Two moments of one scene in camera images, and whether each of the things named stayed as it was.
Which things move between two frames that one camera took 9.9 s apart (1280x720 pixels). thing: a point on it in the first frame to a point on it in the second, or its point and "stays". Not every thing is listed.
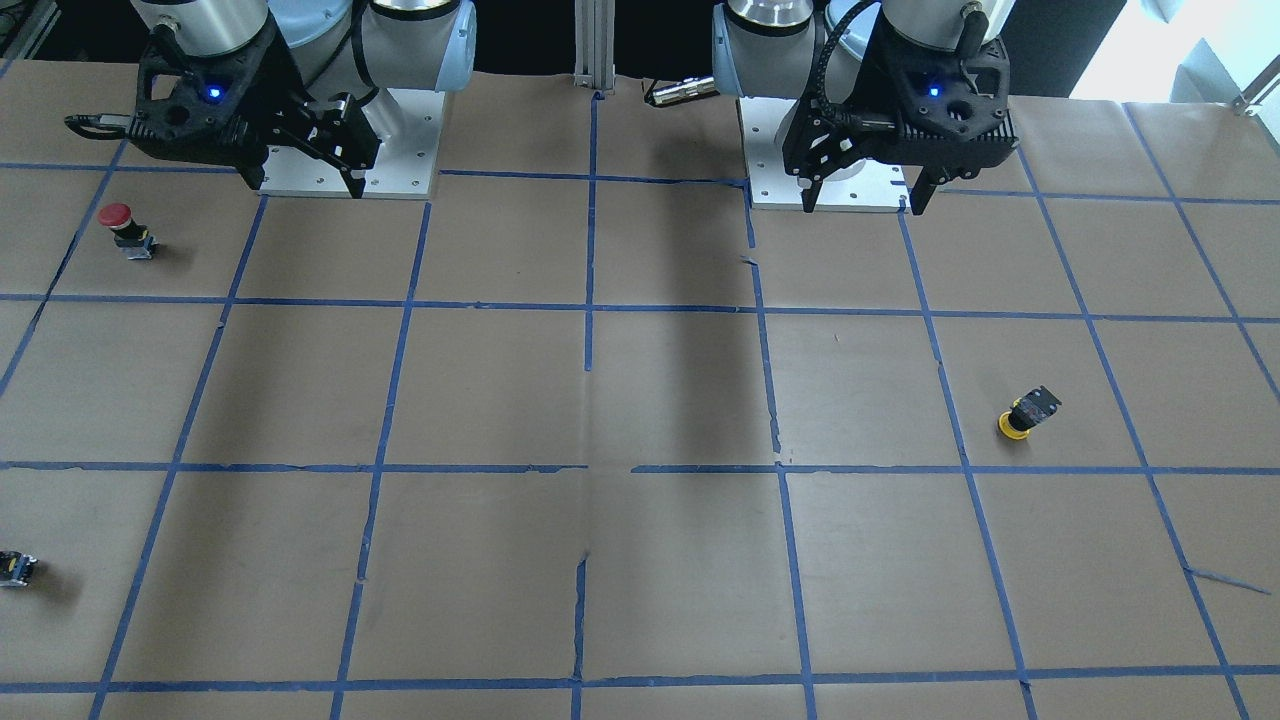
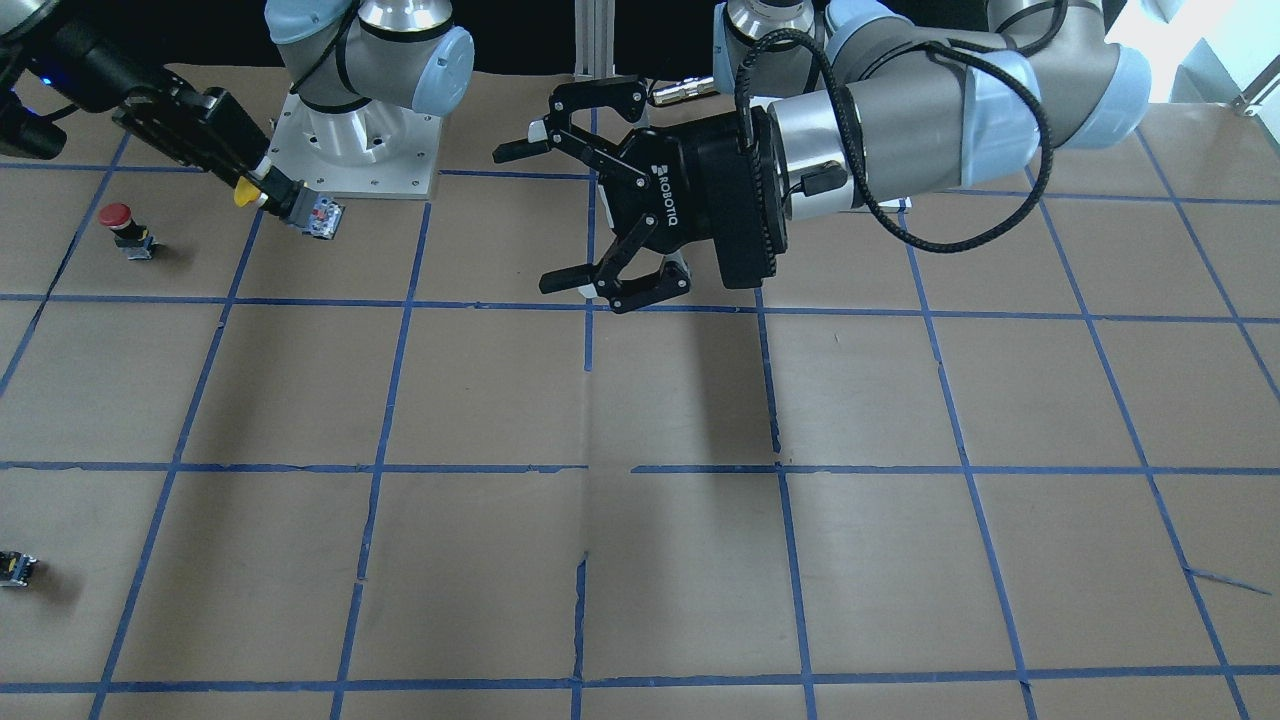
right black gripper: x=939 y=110 to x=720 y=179
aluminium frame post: x=594 y=44 stays
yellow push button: x=1027 y=411 to x=315 y=214
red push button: x=133 y=239 stays
